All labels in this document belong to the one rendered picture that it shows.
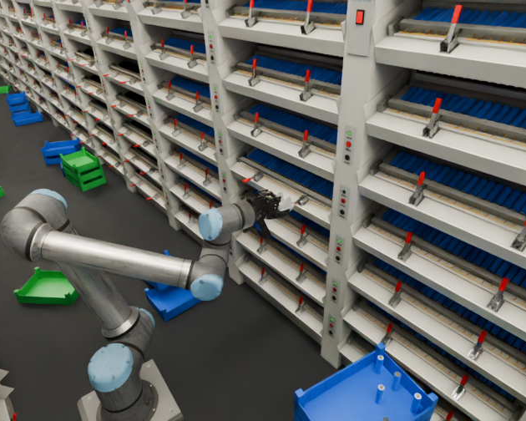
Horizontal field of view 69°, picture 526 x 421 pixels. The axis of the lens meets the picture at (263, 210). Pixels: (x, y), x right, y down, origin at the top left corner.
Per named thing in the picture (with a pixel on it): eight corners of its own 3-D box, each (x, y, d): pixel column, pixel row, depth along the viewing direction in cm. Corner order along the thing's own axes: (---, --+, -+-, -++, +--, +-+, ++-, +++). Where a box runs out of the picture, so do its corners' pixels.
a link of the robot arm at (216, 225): (194, 232, 124) (197, 205, 118) (226, 222, 131) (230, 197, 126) (210, 248, 118) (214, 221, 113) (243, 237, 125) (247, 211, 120)
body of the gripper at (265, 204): (283, 195, 131) (255, 204, 123) (280, 218, 135) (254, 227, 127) (268, 188, 136) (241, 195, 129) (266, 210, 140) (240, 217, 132)
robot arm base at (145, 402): (113, 443, 135) (106, 427, 130) (93, 405, 148) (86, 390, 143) (162, 407, 146) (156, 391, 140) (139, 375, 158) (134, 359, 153)
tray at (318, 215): (332, 232, 138) (327, 215, 131) (232, 175, 178) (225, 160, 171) (367, 196, 144) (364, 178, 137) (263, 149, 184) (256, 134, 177)
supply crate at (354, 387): (342, 482, 88) (345, 464, 84) (293, 408, 103) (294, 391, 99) (432, 416, 100) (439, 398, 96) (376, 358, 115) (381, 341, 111)
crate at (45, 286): (18, 302, 206) (12, 291, 202) (40, 276, 223) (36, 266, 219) (72, 305, 204) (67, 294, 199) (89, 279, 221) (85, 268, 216)
